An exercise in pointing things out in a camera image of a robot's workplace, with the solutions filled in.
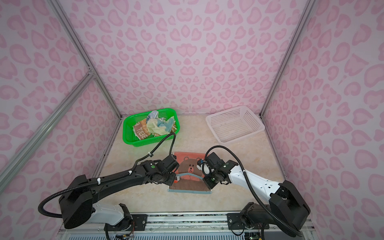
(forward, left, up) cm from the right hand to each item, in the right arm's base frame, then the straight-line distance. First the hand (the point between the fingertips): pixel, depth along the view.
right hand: (205, 181), depth 81 cm
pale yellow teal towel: (+33, +31, +4) cm, 46 cm away
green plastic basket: (+32, +54, -3) cm, 63 cm away
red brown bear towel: (+3, +8, -1) cm, 9 cm away
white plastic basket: (+46, -23, -6) cm, 51 cm away
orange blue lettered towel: (+39, +47, -3) cm, 60 cm away
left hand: (+1, +17, +1) cm, 17 cm away
